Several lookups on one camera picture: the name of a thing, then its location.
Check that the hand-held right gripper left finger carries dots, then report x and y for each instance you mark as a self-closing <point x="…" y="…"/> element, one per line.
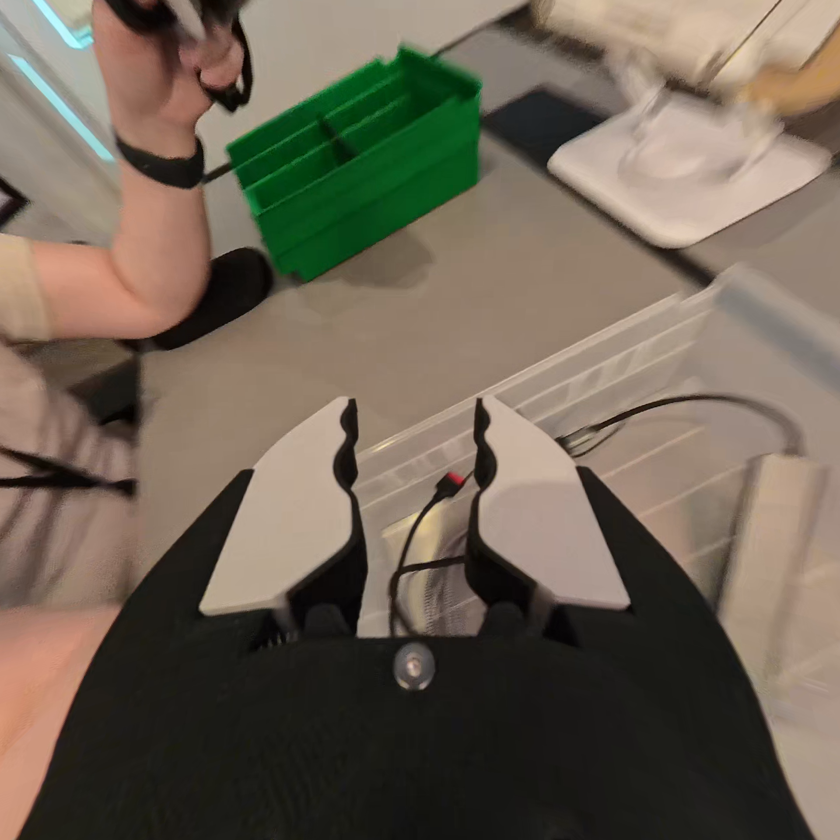
<point x="282" y="525"/>

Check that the instruction sheet on stand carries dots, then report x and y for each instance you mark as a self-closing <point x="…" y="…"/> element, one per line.
<point x="800" y="85"/>

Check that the green plastic bin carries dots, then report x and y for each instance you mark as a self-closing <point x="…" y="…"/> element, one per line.
<point x="367" y="184"/>

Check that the person's left forearm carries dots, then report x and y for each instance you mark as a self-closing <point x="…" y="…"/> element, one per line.
<point x="151" y="262"/>

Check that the person's leg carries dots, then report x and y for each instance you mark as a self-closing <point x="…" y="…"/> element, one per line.
<point x="33" y="689"/>

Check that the person's left hand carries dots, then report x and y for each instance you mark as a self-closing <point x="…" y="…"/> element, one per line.
<point x="144" y="85"/>

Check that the silver usb hub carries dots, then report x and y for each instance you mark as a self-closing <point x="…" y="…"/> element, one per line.
<point x="774" y="558"/>

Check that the black chair armrest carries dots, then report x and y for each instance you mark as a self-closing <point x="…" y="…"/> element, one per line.
<point x="216" y="295"/>

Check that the person's beige clothing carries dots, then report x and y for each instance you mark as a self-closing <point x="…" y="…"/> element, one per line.
<point x="52" y="538"/>

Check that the clear plastic box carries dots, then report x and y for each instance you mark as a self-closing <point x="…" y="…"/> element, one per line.
<point x="656" y="367"/>

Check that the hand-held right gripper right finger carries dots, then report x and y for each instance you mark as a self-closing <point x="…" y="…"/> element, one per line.
<point x="551" y="525"/>

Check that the black wristband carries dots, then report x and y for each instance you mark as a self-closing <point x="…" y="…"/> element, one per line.
<point x="157" y="167"/>

